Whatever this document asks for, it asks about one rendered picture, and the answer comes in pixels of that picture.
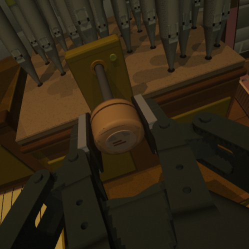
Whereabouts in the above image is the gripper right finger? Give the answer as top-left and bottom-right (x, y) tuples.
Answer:
(131, 93), (249, 213)

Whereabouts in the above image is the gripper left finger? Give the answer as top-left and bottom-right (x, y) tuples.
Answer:
(0, 112), (121, 249)

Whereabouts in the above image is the brown wooden stop knob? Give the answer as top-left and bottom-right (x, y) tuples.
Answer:
(89, 63), (146, 156)

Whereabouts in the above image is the cream organ key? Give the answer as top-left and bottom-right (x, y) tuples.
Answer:
(11, 188), (25, 204)
(0, 192), (5, 225)
(4, 191), (13, 214)

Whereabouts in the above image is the grey metal flue pipe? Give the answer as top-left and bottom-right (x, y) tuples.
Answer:
(56, 0), (85, 48)
(138, 0), (158, 50)
(154, 0), (181, 73)
(66, 0), (98, 45)
(110, 0), (134, 54)
(128, 0), (144, 33)
(89, 0), (110, 39)
(213, 0), (233, 48)
(202, 0), (225, 61)
(3, 0), (51, 66)
(36, 0), (69, 53)
(177, 0), (194, 59)
(191, 0), (202, 30)
(15, 0), (67, 77)
(0, 5), (44, 88)

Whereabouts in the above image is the yellow stop plate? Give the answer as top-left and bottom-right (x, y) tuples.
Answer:
(64, 34), (137, 177)

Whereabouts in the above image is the yellow wooden board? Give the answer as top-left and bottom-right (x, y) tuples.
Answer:
(172, 96), (232, 122)

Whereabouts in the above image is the yellow flat panel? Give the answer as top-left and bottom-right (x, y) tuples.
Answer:
(0, 144), (36, 187)

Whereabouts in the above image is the brown wooden crate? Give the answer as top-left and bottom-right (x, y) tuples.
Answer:
(234, 76), (249, 107)

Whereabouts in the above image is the grey shelf unit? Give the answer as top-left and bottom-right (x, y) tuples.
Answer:
(233, 0), (249, 55)

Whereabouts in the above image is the reddish brown post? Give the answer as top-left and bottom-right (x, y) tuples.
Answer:
(225, 0), (240, 46)

